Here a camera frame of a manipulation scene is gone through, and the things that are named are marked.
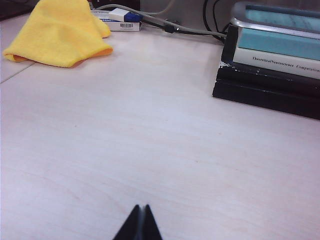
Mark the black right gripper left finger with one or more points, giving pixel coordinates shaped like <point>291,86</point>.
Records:
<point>132,225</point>

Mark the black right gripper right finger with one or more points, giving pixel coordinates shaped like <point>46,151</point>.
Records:
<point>152,225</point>

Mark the yellow microfibre rag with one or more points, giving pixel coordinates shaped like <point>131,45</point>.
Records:
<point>57,37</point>

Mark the thick black cover book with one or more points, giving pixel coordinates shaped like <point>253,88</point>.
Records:
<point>262,96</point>

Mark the white box with barcode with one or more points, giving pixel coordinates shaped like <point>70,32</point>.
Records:
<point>125,26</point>

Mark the white spine neuroscience book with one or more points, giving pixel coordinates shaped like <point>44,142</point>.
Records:
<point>275,63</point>

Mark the white adapter plug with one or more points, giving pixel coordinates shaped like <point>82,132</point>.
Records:
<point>118,14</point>

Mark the teal cover book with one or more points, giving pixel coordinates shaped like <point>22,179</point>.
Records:
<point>275,45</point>

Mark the silver monitor stand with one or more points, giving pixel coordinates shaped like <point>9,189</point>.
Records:
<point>275,17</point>

